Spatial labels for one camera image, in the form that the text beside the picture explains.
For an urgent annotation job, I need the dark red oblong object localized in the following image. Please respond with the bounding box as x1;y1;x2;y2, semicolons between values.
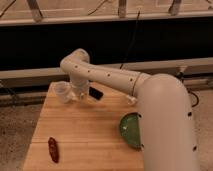
48;137;59;163

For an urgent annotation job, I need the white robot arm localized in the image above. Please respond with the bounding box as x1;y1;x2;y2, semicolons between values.
60;48;200;171

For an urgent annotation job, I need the upper metal rail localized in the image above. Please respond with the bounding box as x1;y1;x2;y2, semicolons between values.
0;10;213;27

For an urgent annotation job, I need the metal rail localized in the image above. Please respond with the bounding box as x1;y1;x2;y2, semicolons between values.
0;57;213;88
0;10;213;27

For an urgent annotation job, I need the green plate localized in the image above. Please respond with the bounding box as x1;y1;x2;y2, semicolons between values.
119;112;141;149

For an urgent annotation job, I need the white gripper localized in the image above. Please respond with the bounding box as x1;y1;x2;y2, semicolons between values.
69;81;89;101

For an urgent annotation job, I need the lower metal rail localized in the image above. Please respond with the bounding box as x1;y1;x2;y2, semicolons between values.
0;57;213;88

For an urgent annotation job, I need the black camera box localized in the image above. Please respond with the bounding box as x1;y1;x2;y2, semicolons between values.
89;87;103;100

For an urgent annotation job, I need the black cable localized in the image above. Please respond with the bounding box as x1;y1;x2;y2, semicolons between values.
119;9;142;70

